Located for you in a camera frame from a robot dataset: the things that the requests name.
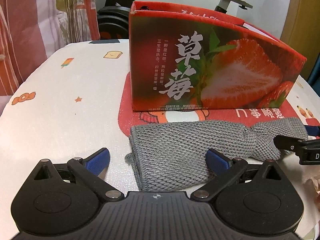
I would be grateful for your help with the red printed mat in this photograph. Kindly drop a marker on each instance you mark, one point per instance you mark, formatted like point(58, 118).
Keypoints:
point(150, 120)

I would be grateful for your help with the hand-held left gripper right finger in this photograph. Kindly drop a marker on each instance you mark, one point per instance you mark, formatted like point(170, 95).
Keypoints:
point(217, 162)

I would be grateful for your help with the brown wooden door frame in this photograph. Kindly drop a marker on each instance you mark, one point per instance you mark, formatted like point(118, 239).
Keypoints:
point(307, 17)

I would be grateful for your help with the white printed tablecloth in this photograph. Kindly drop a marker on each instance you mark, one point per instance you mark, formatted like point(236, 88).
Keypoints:
point(62, 120)

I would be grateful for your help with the red floral curtain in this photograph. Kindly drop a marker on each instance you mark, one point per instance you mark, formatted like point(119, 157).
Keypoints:
point(25, 30)

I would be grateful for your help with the grey knitted cloth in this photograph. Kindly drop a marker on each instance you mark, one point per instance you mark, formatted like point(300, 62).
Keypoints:
point(175, 150)

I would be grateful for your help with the blue curtain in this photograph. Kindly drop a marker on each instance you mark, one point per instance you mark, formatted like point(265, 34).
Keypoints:
point(314, 72)

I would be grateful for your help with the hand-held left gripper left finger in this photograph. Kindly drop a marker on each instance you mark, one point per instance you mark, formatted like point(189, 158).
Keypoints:
point(98, 162)

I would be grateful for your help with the black exercise bike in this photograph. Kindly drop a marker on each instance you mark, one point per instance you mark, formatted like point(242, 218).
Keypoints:
point(112, 15)

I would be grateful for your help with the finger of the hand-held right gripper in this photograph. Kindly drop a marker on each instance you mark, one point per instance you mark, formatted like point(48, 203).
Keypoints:
point(313, 130)
point(287, 143)

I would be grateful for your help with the red cardboard box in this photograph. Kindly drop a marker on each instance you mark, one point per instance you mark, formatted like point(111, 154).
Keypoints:
point(162, 55)

